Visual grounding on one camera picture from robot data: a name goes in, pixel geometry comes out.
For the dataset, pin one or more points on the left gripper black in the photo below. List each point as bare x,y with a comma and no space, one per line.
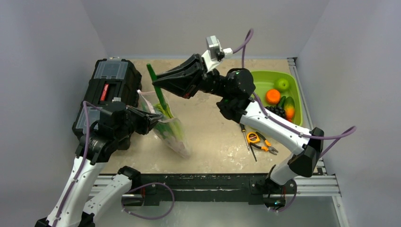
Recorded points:
147,121

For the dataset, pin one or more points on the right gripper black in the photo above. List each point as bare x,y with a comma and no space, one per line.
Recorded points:
198,74

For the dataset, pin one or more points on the toy leek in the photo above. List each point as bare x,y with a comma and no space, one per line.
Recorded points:
159,91

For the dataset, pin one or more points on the clear zip top bag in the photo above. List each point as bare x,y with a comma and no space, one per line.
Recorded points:
146,102

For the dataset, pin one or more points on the green toy bok choy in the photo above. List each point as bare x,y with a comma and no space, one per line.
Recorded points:
170,127

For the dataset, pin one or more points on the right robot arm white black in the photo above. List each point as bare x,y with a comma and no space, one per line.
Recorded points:
240,104

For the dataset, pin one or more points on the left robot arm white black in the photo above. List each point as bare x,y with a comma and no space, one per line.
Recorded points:
117,122

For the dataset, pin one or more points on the black plastic toolbox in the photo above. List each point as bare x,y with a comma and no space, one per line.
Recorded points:
111,79

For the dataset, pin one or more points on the black yellow screwdriver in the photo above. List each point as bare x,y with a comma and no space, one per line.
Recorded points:
243,130

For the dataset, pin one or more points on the green plastic basket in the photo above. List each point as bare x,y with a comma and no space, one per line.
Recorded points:
264,81

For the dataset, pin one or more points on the orange toy fruit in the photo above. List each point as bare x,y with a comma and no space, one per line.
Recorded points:
273,96

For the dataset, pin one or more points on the yellow tape measure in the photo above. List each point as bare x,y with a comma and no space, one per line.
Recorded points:
252,138

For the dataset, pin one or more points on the green toy apple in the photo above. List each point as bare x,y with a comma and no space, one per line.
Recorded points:
282,85

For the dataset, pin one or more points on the dark toy grapes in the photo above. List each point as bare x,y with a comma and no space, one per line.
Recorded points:
279,111

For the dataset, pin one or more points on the toy cucumber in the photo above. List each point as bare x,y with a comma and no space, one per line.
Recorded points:
281,102

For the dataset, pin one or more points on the toy mango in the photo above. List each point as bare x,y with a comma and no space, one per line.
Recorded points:
289,108

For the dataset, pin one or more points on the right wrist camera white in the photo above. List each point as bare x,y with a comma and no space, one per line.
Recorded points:
214,53

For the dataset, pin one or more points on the orange handled pliers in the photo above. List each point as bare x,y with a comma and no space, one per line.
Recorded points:
263,145

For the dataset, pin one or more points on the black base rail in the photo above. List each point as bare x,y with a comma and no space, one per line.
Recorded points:
253,189

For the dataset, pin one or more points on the aluminium frame rail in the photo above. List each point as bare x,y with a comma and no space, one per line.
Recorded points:
315,186

